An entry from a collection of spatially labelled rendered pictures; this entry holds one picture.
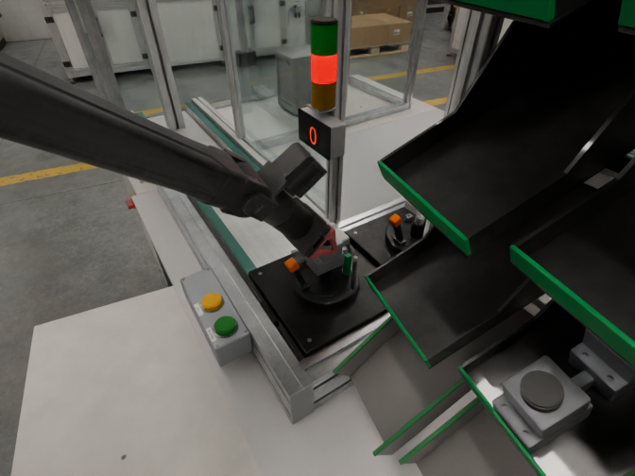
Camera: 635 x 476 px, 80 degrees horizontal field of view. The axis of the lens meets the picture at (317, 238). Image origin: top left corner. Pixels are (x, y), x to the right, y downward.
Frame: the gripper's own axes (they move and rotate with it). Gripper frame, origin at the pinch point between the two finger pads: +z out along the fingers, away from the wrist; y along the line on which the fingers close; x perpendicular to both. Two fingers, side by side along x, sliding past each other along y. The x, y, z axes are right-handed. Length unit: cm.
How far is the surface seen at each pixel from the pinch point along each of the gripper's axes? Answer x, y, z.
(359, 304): 5.0, -8.4, 10.1
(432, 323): -3.1, -29.6, -13.3
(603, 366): -10.3, -43.2, -14.6
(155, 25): -14, 105, -15
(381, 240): -7.7, 4.2, 20.4
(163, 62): -6, 105, -6
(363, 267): -0.5, -0.7, 14.5
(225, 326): 23.7, 1.0, -5.4
